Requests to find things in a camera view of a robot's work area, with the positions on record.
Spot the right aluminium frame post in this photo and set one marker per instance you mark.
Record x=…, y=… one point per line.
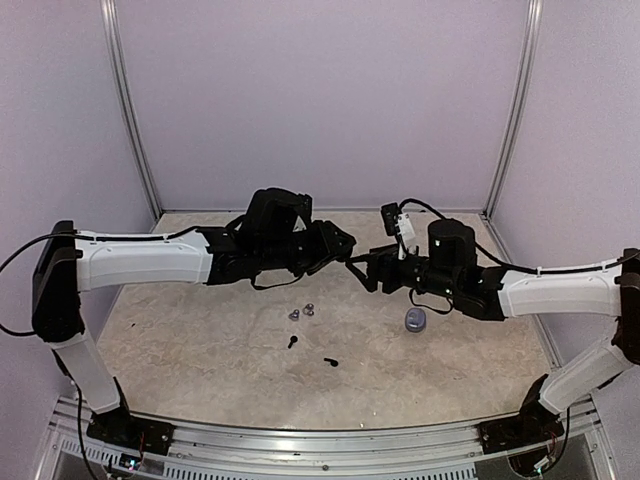
x=517, y=107

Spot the left aluminium frame post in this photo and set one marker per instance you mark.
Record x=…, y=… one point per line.
x=117, y=60

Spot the aluminium frame post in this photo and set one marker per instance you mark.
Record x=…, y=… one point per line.
x=517, y=107
x=117, y=60

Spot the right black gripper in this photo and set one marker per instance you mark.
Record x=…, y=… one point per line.
x=377, y=258

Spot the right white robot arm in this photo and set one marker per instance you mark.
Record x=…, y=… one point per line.
x=451, y=270

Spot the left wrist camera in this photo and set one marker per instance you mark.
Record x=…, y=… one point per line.
x=303, y=211

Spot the grey oval earbud case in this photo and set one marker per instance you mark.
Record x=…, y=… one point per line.
x=415, y=320

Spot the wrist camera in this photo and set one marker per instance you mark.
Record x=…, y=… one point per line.
x=398, y=225
x=303, y=211

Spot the front aluminium rail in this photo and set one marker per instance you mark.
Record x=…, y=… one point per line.
x=199, y=450

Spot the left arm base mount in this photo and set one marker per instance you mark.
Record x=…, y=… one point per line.
x=121, y=428

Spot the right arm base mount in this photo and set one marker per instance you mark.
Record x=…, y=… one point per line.
x=532, y=424

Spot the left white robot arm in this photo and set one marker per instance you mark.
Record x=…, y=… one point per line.
x=277, y=232

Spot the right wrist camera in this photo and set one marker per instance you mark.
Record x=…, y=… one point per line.
x=398, y=225

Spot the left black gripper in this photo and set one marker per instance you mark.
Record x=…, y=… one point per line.
x=329, y=248

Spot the black earbud front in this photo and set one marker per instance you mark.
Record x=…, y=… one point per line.
x=332, y=362

